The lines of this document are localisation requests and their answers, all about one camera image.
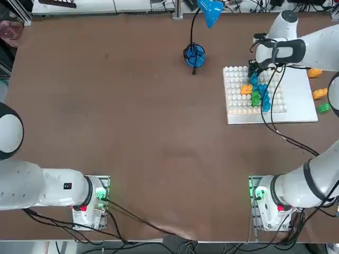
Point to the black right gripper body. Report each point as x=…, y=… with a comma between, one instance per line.
x=253, y=63

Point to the green three-stud block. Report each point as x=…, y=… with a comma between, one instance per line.
x=323, y=108

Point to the black ridged device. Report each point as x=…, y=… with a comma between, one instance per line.
x=58, y=3

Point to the orange two-stud block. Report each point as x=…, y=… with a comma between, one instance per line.
x=246, y=89

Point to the white flat board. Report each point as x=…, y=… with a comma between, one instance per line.
x=299, y=100

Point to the green two-stud block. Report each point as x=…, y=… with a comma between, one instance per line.
x=255, y=97

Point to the blue desk lamp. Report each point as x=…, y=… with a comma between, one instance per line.
x=210, y=12

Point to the blue three-stud block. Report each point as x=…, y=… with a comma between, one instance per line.
x=266, y=102
x=262, y=88
x=254, y=80

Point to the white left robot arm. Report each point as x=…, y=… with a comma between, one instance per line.
x=21, y=185

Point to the aluminium frame post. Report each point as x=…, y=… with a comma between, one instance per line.
x=177, y=9

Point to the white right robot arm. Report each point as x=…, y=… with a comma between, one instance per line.
x=291, y=185

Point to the pink plastic basket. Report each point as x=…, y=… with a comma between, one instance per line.
x=9, y=30

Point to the white studded baseplate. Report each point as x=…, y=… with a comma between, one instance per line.
x=235, y=100

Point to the orange three-stud block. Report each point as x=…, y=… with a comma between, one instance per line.
x=315, y=72
x=320, y=93

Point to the white side table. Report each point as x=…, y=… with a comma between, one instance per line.
x=92, y=6

